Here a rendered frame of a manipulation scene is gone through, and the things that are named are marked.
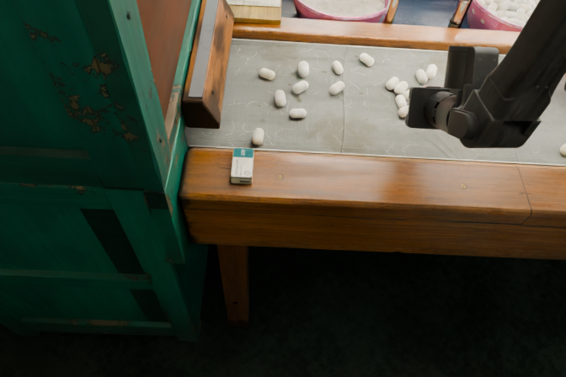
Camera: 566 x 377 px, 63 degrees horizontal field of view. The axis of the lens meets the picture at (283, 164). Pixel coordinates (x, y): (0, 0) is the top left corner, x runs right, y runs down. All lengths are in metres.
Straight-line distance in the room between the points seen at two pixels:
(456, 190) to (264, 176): 0.32
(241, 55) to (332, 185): 0.38
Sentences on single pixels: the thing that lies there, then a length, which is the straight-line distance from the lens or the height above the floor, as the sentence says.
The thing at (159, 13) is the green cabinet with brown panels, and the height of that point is 1.01.
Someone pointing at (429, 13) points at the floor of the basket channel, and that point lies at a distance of 1.33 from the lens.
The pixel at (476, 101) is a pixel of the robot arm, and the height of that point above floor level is 1.01.
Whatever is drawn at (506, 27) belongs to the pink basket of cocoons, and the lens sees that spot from 1.23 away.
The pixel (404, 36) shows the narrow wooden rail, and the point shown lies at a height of 0.76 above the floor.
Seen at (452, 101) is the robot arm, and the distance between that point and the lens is 0.70.
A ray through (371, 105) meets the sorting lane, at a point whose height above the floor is 0.74.
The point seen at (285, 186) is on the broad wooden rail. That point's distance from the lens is 0.77.
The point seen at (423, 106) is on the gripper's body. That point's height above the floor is 0.88.
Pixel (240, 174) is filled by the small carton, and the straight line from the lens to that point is 0.76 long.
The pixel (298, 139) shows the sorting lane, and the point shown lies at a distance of 0.87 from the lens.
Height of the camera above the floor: 1.42
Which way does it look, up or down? 55 degrees down
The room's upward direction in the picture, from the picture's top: 6 degrees clockwise
